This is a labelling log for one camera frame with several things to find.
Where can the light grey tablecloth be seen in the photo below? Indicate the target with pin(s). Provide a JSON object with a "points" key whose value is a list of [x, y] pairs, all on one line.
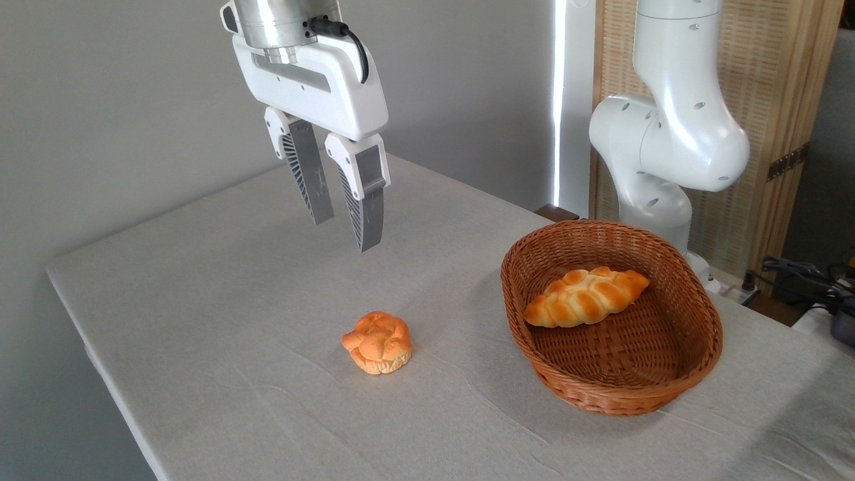
{"points": [[267, 347]]}

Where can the white window frame post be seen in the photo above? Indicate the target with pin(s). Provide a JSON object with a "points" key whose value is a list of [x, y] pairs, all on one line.
{"points": [[574, 100]]}

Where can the dark brown wooden furniture corner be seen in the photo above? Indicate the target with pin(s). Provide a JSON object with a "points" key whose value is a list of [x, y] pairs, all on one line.
{"points": [[556, 212]]}

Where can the dark metal screen hinge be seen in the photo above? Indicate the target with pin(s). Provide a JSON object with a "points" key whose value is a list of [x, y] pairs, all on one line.
{"points": [[788, 162]]}

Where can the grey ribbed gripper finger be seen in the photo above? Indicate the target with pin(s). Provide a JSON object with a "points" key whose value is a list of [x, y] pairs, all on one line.
{"points": [[366, 200], [308, 174]]}

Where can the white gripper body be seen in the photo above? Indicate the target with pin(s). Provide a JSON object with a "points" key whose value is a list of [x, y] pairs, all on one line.
{"points": [[320, 87]]}

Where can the white power strip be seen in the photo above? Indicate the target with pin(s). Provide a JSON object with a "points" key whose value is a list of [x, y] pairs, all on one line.
{"points": [[738, 294]]}

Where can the long braided bread loaf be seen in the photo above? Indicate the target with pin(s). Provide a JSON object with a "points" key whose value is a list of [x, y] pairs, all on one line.
{"points": [[584, 297]]}

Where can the round knotted bread bun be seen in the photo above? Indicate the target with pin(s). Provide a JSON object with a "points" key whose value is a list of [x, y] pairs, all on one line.
{"points": [[378, 342]]}

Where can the brown wicker oval basket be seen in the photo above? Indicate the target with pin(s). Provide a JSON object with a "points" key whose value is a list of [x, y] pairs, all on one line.
{"points": [[621, 361]]}

